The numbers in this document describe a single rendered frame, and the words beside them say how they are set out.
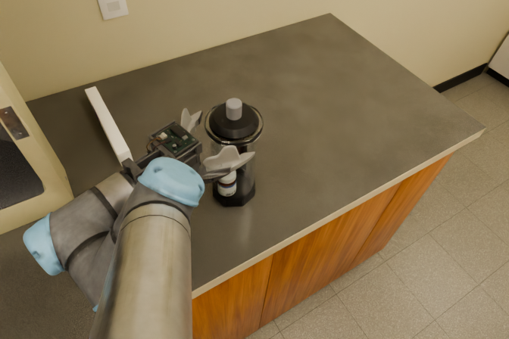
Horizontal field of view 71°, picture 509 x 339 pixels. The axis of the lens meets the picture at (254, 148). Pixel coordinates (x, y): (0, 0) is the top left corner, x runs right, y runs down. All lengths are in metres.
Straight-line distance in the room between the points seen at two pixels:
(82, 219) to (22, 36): 0.66
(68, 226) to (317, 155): 0.60
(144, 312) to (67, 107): 0.88
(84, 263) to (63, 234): 0.05
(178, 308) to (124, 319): 0.04
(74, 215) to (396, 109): 0.88
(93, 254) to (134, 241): 0.17
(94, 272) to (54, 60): 0.76
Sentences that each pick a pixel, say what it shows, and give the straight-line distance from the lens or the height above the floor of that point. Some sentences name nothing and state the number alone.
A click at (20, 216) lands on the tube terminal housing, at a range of 0.88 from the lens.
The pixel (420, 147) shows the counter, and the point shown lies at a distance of 1.04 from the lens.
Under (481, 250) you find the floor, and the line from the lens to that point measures 2.17.
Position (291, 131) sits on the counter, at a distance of 0.96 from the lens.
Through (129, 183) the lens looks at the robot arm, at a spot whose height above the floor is 1.20.
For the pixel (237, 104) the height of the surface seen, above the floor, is 1.21.
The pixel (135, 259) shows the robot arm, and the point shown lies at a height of 1.34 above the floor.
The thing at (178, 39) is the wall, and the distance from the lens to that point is 1.22.
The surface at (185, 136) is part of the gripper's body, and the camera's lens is 0.58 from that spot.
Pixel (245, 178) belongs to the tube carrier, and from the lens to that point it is 0.73.
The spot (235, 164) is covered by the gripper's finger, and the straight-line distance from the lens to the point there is 0.61.
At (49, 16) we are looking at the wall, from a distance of 1.09.
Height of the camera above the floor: 1.63
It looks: 49 degrees down
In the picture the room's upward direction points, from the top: 4 degrees clockwise
